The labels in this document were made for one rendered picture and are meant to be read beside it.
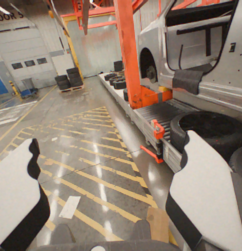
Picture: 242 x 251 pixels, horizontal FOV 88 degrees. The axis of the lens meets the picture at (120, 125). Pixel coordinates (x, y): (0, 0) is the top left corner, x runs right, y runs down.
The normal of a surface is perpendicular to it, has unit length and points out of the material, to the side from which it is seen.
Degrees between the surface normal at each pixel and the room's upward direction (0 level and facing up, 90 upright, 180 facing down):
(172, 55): 87
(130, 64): 90
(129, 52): 90
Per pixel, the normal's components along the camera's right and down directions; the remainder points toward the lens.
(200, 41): 0.23, 0.40
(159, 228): -0.18, -0.85
